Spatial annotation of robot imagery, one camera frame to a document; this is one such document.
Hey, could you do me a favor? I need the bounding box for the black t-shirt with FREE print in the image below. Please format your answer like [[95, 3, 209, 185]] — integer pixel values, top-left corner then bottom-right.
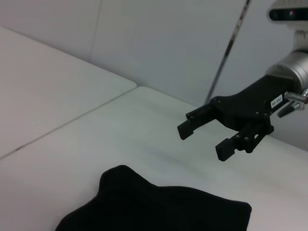
[[54, 165, 253, 231]]

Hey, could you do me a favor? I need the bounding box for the silver right camera mount bracket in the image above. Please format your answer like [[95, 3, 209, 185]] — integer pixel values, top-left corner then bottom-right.
[[292, 23, 308, 52]]

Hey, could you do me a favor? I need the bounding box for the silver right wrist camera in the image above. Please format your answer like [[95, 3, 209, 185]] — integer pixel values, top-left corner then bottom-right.
[[268, 0, 308, 25]]

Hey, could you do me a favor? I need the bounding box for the right gripper cable with plugs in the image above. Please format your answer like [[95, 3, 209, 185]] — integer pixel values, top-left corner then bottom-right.
[[276, 88, 308, 118]]

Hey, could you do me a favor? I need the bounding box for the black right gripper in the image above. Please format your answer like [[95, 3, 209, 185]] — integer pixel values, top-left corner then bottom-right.
[[177, 74, 295, 162]]

